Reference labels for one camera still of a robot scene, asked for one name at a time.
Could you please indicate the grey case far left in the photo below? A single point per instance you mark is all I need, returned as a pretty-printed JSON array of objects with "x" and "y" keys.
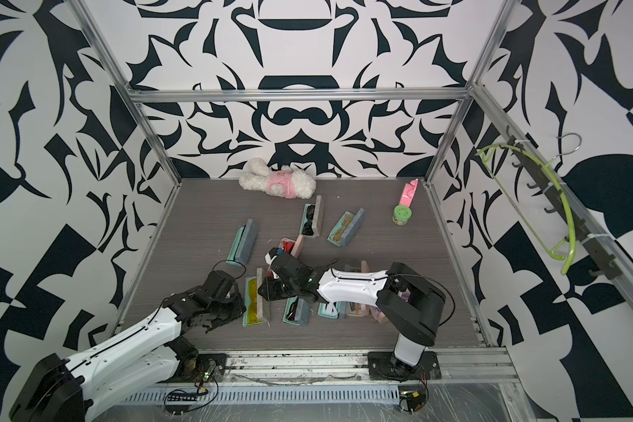
[{"x": 240, "y": 251}]

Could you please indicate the green lidded jar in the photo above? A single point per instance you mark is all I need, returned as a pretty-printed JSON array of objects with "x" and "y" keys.
[{"x": 401, "y": 215}]

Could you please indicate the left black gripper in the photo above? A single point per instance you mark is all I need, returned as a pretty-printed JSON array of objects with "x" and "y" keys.
[{"x": 240, "y": 307}]

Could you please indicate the grey case gold glasses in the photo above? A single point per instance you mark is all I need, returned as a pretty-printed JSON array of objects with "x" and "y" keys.
[{"x": 345, "y": 229}]

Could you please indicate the beige case yellow glasses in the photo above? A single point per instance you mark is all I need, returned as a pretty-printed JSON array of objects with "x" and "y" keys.
[{"x": 258, "y": 310}]

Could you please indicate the green clothes hanger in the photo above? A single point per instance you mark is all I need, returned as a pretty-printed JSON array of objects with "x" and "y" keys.
[{"x": 498, "y": 161}]

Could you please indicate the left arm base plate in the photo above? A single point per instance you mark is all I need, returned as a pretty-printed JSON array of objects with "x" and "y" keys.
[{"x": 200, "y": 367}]

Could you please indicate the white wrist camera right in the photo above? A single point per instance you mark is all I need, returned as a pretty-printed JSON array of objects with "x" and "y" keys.
[{"x": 271, "y": 255}]

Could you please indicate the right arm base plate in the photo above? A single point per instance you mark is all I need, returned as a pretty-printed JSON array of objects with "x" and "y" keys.
[{"x": 386, "y": 367}]

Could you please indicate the grey case black sunglasses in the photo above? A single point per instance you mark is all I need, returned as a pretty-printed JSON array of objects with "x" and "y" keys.
[{"x": 312, "y": 218}]

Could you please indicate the pink case purple glasses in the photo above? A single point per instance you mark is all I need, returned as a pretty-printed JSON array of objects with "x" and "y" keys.
[{"x": 378, "y": 315}]

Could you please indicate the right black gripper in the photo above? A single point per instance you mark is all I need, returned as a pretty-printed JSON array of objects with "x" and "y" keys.
[{"x": 266, "y": 290}]

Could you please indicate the pink case brown glasses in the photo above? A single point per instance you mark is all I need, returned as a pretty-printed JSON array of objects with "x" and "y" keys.
[{"x": 356, "y": 309}]

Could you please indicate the black wall hook rail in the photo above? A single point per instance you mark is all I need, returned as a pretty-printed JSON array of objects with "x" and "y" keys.
[{"x": 548, "y": 183}]

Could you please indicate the pink bottle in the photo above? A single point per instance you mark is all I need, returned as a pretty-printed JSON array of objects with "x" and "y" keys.
[{"x": 408, "y": 193}]

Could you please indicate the black usb hub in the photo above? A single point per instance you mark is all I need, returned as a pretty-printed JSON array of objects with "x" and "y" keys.
[{"x": 178, "y": 402}]

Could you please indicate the white plush toy pink shirt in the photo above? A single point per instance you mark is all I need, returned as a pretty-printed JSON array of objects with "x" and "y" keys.
[{"x": 288, "y": 183}]

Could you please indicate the grey case tortoise sunglasses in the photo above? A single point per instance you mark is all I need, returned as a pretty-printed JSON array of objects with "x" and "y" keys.
[{"x": 297, "y": 312}]

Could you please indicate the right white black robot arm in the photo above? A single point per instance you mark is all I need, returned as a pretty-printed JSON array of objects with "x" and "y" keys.
[{"x": 413, "y": 303}]

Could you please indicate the grey case white sunglasses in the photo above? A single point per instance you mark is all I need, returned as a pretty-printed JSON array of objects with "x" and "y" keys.
[{"x": 332, "y": 310}]

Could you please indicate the pink case red glasses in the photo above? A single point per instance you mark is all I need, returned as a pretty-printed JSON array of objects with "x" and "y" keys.
[{"x": 291, "y": 246}]

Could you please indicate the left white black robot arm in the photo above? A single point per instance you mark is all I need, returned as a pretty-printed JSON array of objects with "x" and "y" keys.
[{"x": 84, "y": 385}]

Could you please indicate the black connector box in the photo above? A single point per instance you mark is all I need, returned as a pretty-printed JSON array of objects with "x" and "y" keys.
[{"x": 411, "y": 401}]

